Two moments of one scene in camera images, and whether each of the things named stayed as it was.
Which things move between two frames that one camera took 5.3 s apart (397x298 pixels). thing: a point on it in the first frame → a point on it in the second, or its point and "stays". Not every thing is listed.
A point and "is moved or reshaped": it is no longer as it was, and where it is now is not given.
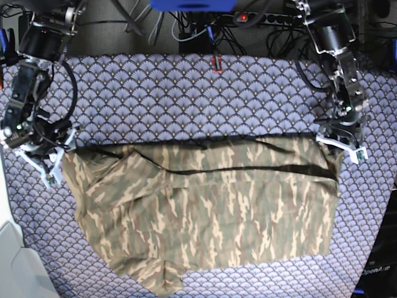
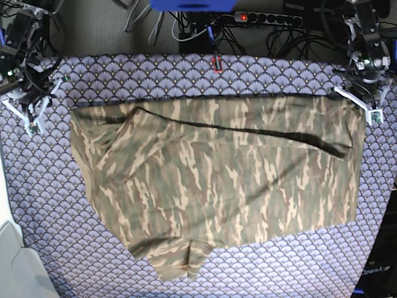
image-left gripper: x=40 y=136 → x=33 y=84
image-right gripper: x=340 y=123 → x=363 y=76
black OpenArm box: x=379 y=279 stays
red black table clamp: x=218 y=71 stays
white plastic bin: x=21 y=275 stays
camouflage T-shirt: x=151 y=208 is moved or reshaped
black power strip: x=258 y=17 stays
